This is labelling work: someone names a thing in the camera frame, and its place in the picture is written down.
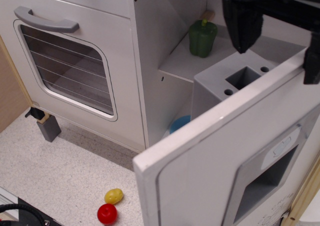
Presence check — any green toy bell pepper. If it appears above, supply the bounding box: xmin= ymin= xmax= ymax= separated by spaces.
xmin=188 ymin=18 xmax=218 ymax=58

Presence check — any blue plate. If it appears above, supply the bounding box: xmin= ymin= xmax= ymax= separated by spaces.
xmin=169 ymin=115 xmax=191 ymax=134

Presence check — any black cable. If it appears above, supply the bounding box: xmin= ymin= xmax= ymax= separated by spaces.
xmin=0 ymin=202 xmax=43 ymax=226

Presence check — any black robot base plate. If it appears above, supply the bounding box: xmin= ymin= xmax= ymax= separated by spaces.
xmin=17 ymin=198 xmax=63 ymax=226

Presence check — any red toy tomato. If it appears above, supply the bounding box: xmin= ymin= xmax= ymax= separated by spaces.
xmin=97 ymin=203 xmax=118 ymax=225

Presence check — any wooden side post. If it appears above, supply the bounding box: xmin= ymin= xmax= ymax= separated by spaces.
xmin=280 ymin=157 xmax=320 ymax=226

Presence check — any yellow toy potato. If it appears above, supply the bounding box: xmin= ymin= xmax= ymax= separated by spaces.
xmin=104 ymin=188 xmax=124 ymax=205

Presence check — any white toy oven door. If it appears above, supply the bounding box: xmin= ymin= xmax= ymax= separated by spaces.
xmin=0 ymin=0 xmax=146 ymax=152

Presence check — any grey kitchen leg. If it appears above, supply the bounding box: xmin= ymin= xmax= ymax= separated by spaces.
xmin=37 ymin=115 xmax=62 ymax=143

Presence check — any grey oven door handle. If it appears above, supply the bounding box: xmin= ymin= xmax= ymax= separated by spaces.
xmin=14 ymin=6 xmax=80 ymax=33

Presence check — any grey ice dispenser box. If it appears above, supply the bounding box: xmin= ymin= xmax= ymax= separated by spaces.
xmin=190 ymin=50 xmax=275 ymax=120

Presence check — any white toy kitchen cabinet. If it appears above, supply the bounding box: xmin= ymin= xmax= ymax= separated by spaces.
xmin=0 ymin=0 xmax=320 ymax=152

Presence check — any white toy fridge door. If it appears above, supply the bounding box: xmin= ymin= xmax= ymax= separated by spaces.
xmin=133 ymin=33 xmax=320 ymax=226

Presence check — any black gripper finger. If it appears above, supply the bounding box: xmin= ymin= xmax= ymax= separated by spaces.
xmin=303 ymin=32 xmax=320 ymax=85
xmin=222 ymin=0 xmax=264 ymax=54

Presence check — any black clamp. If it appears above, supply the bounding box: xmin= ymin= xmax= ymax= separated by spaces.
xmin=24 ymin=107 xmax=45 ymax=120

